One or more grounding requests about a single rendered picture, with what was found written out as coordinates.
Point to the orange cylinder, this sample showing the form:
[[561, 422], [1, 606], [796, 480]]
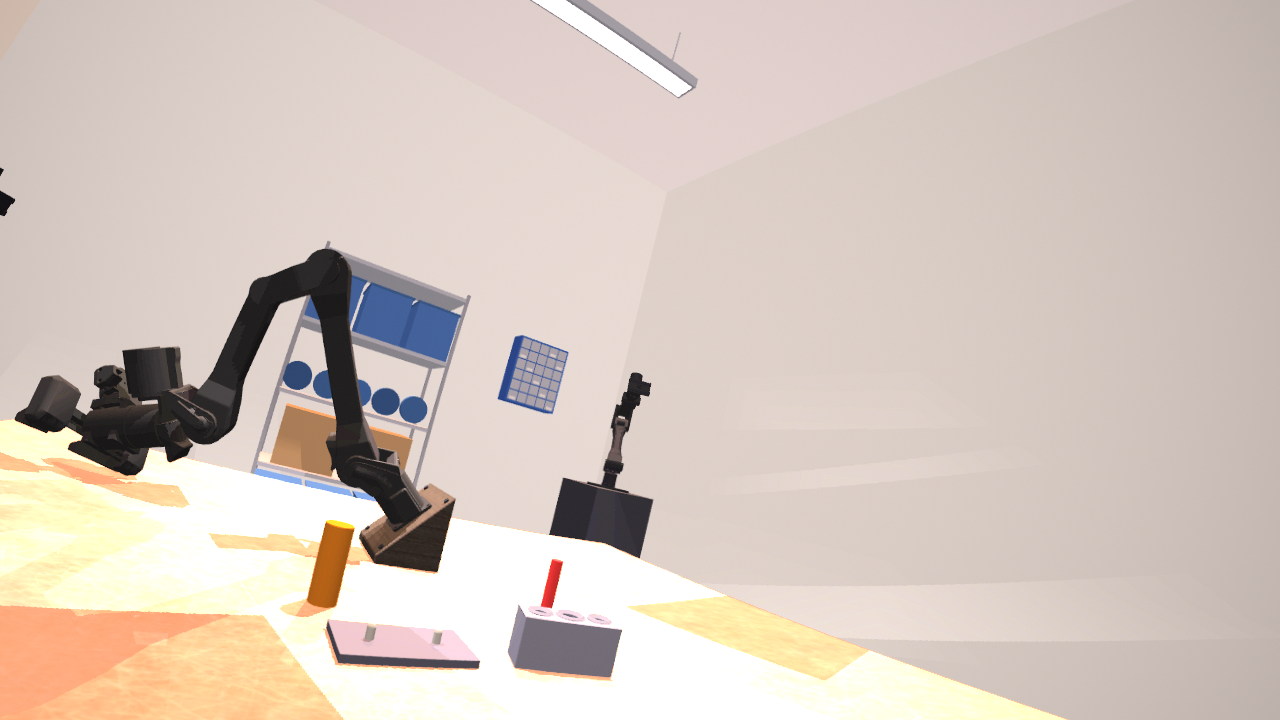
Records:
[[330, 564]]

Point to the red peg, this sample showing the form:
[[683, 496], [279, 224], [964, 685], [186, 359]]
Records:
[[552, 583]]

